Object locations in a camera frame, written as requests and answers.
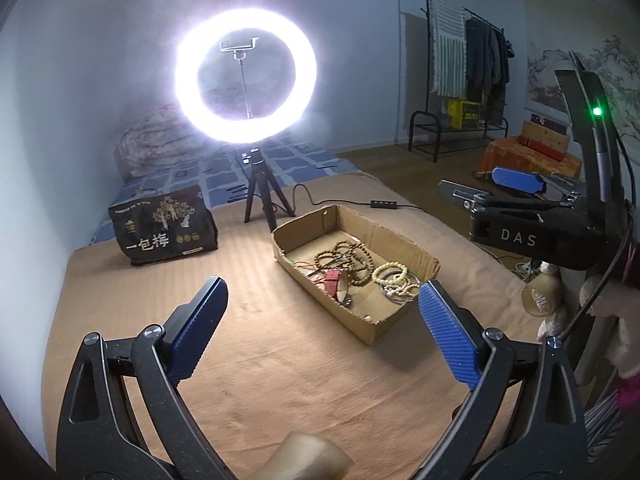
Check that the left gloved hand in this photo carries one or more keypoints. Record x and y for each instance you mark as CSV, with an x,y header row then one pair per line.
x,y
305,456

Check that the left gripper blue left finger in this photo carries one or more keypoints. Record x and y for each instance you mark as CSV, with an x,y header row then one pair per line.
x,y
189,328

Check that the blue thin bangle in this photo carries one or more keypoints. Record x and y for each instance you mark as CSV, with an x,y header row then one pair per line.
x,y
399,294

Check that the white ring light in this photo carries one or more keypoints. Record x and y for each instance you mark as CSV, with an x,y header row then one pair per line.
x,y
244,74

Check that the black tripod stand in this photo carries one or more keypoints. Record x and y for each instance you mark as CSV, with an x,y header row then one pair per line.
x,y
262,183

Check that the yellow box on rack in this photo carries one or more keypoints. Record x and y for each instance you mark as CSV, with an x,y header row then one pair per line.
x,y
463,114

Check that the brown cardboard box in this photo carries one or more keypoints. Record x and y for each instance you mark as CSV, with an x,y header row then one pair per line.
x,y
337,237

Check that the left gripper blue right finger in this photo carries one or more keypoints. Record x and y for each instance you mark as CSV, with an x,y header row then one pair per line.
x,y
456,332

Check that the black clothes rack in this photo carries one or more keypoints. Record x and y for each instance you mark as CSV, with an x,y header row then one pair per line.
x,y
429,128

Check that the folded floral quilt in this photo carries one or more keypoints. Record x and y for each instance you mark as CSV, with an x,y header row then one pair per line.
x,y
163,137

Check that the dark hanging clothes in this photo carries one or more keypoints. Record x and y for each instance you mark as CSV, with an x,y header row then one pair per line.
x,y
487,68

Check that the right gloved hand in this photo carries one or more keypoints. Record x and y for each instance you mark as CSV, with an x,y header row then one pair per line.
x,y
609,330

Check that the white striped towel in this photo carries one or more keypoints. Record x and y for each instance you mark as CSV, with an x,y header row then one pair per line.
x,y
449,49

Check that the orange wooden chest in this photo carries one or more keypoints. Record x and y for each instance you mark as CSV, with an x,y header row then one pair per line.
x,y
537,149

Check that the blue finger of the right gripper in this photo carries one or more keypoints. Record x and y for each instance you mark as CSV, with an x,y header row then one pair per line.
x,y
518,181

